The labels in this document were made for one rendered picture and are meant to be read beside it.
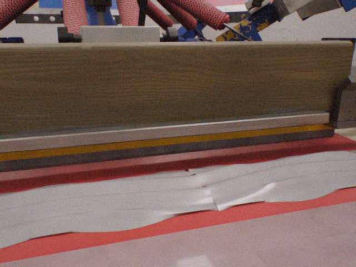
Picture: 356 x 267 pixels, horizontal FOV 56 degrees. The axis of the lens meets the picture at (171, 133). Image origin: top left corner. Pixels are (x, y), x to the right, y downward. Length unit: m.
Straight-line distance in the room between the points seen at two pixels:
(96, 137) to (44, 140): 0.04
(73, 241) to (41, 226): 0.02
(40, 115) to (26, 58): 0.04
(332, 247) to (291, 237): 0.02
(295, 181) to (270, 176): 0.02
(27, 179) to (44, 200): 0.05
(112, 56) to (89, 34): 0.29
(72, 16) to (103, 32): 0.23
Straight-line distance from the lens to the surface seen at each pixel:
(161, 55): 0.28
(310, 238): 0.22
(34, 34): 4.43
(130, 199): 0.23
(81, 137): 0.26
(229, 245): 0.20
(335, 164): 0.32
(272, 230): 0.22
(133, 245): 0.20
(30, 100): 0.27
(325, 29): 3.22
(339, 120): 0.36
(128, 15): 0.80
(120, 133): 0.27
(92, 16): 1.08
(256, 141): 0.34
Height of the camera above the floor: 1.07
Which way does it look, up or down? 17 degrees down
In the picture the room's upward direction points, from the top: straight up
